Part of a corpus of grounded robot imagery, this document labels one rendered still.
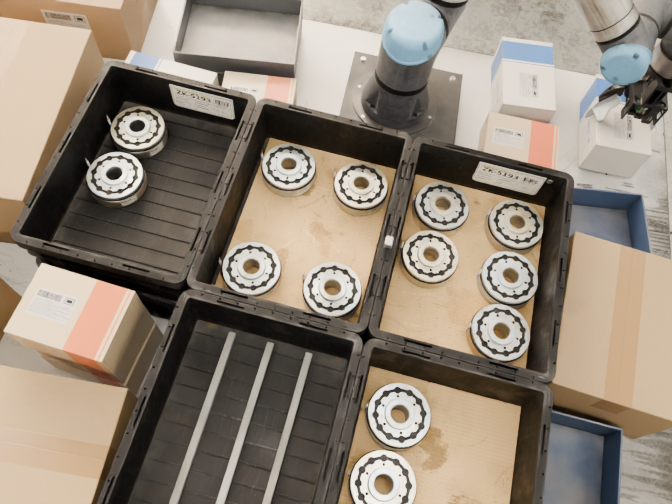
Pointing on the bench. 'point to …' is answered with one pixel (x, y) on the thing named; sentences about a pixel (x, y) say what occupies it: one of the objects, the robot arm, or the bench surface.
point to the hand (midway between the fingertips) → (617, 120)
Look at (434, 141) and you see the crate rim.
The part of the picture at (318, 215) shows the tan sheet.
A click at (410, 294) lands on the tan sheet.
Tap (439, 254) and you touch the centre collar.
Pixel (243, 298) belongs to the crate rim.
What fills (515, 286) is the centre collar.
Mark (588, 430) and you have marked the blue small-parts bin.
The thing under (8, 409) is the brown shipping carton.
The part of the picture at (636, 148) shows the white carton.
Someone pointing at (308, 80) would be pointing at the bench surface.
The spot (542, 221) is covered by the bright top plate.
